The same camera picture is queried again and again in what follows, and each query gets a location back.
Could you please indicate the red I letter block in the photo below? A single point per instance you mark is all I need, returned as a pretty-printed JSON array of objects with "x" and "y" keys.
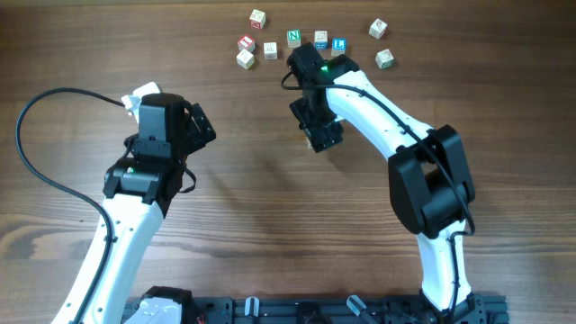
[{"x": 246, "y": 43}]

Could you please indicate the green-sided right block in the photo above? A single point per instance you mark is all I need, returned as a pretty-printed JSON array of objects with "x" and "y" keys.
[{"x": 384, "y": 59}]

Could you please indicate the plain block yellow side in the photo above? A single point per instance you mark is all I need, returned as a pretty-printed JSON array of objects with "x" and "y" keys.
[{"x": 245, "y": 59}]

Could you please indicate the top red-edged wooden block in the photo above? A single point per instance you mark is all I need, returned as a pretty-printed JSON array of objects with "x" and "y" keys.
[{"x": 257, "y": 19}]

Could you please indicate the blue-sided C block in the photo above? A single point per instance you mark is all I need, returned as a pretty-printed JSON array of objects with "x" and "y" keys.
[{"x": 321, "y": 40}]

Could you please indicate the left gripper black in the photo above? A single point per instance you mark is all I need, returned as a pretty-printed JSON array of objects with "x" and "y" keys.
[{"x": 197, "y": 140}]

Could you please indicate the M letter wooden block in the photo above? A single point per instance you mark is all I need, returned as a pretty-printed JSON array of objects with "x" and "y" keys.
[{"x": 270, "y": 51}]

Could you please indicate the green N letter block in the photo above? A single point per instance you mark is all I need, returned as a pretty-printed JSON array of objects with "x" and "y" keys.
[{"x": 294, "y": 38}]

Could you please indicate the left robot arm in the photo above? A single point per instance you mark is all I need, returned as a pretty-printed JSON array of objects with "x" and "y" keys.
[{"x": 138, "y": 189}]

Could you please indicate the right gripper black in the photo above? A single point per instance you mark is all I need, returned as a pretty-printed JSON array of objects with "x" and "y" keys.
[{"x": 320, "y": 139}]

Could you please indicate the blue L letter block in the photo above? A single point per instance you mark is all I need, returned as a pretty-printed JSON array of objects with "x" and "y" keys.
[{"x": 339, "y": 46}]

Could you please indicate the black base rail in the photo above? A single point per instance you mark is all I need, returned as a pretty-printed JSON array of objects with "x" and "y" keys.
[{"x": 395, "y": 309}]

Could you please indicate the far right top block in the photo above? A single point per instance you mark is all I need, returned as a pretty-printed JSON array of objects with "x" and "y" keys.
[{"x": 378, "y": 28}]

